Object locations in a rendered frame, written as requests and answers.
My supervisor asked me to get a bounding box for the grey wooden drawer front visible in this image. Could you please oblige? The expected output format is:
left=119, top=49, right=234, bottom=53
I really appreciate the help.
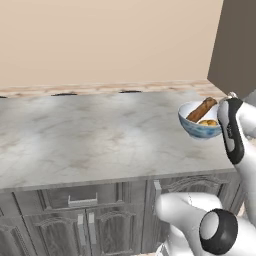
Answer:
left=39, top=182, right=125, bottom=212

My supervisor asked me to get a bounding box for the blue and white bowl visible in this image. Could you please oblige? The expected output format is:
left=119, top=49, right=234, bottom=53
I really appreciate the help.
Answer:
left=177, top=100, right=223, bottom=141

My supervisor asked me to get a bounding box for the brown baguette bread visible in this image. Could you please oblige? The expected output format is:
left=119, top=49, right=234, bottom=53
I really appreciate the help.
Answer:
left=185, top=96, right=218, bottom=123

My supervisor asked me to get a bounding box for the yellow bread roll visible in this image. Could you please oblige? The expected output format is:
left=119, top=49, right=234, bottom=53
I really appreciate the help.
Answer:
left=198, top=119, right=219, bottom=127

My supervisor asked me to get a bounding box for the silver cupboard door handle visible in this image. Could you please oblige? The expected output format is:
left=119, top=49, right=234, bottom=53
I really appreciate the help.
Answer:
left=87, top=211, right=98, bottom=245
left=152, top=179, right=163, bottom=215
left=77, top=213, right=86, bottom=247

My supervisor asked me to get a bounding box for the dark brown tall cabinet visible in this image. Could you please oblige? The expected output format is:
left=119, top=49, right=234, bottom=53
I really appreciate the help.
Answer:
left=206, top=0, right=256, bottom=101

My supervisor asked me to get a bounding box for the silver drawer handle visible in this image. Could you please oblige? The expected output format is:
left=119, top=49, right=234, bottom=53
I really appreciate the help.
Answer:
left=67, top=193, right=99, bottom=208

